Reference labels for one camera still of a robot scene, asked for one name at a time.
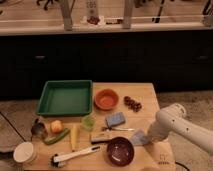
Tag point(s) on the bunch of dark grapes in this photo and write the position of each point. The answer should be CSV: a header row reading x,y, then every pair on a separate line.
x,y
132,104

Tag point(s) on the orange yellow fruit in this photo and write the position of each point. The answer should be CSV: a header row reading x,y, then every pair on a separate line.
x,y
56,126

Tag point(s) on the orange red bowl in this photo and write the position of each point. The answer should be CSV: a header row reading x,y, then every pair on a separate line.
x,y
106,99

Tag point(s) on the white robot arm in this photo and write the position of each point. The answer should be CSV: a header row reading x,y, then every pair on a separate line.
x,y
171,119

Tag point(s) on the grey towel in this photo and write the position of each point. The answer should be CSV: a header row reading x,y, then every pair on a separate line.
x,y
139,138

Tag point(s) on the dark purple bowl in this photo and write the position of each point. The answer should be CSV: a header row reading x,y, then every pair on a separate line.
x,y
120,151

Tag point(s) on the blue sponge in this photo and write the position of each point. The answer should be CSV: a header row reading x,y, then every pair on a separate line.
x,y
115,119

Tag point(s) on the metal spoon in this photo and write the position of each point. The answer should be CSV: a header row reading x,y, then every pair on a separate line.
x,y
116,129

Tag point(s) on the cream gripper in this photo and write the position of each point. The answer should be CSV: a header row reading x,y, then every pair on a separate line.
x,y
156,132

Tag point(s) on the small green cup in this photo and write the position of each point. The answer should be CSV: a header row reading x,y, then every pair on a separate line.
x,y
88,122

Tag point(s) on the yellow corn cob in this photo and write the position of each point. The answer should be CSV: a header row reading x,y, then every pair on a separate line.
x,y
74,137

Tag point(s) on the green plastic tray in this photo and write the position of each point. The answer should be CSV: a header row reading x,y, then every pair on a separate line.
x,y
71,98

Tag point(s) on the green cucumber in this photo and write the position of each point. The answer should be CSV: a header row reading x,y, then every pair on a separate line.
x,y
57,138

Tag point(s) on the metal measuring cup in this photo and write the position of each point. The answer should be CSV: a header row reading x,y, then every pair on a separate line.
x,y
38,129

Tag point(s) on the wooden block brush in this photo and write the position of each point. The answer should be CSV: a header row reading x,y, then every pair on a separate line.
x,y
99,137

